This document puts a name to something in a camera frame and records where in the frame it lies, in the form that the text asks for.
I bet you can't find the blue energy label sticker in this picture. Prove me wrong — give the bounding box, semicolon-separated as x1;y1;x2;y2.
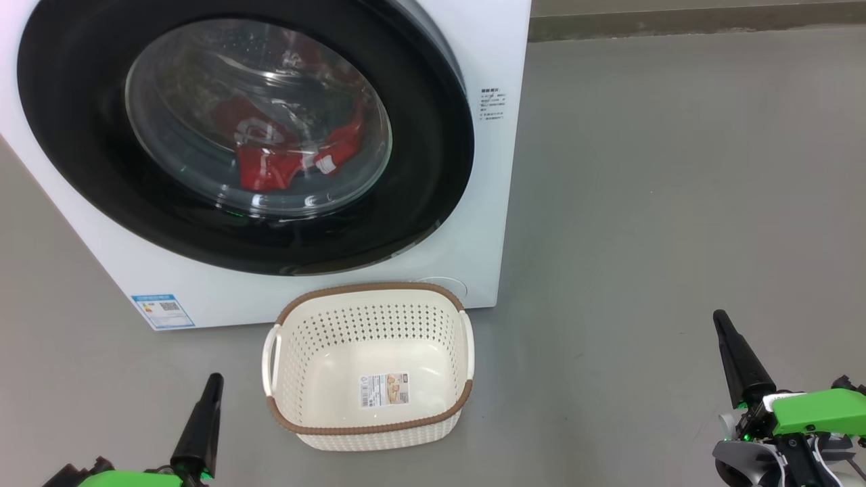
131;294;196;330

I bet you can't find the white printed product label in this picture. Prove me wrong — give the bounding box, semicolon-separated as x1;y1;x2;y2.
359;372;411;409

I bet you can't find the red garment with white trim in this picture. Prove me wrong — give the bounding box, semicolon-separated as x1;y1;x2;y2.
210;95;366;193

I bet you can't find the round white filter cover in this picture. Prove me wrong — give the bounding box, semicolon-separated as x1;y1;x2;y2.
413;276;468;302

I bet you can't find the cream perforated laundry basket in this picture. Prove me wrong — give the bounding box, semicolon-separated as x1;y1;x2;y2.
262;282;475;452

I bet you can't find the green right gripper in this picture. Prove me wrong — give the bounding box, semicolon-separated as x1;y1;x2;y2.
714;310;866;437

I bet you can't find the white front-load washing machine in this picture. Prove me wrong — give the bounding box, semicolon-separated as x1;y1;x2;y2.
0;0;533;332

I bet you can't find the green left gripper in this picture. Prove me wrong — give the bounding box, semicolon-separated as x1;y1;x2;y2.
78;373;224;487

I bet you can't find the round black glass door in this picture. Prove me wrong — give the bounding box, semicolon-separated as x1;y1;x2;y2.
17;0;474;277

